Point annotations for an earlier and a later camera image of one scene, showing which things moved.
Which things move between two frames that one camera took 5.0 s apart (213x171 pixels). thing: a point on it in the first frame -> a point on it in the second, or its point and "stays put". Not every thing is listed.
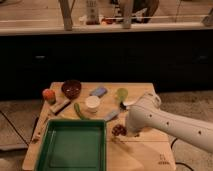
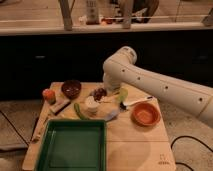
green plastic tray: (73, 145) stays put
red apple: (49, 96) stays put
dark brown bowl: (71, 88) stays put
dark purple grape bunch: (119, 130) -> (98, 93)
